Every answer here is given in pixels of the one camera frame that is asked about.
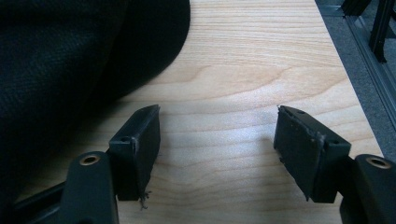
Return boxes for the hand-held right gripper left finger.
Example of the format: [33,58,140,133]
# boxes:
[57,104,162,224]

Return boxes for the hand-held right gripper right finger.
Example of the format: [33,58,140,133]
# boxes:
[273,105,396,224]

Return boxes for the black cloth garment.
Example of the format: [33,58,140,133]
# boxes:
[0,0,191,216]

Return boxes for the black metal stand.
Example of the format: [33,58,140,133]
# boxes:
[341,0,396,64]

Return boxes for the black metal frame rail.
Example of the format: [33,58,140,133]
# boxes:
[315,0,396,130]

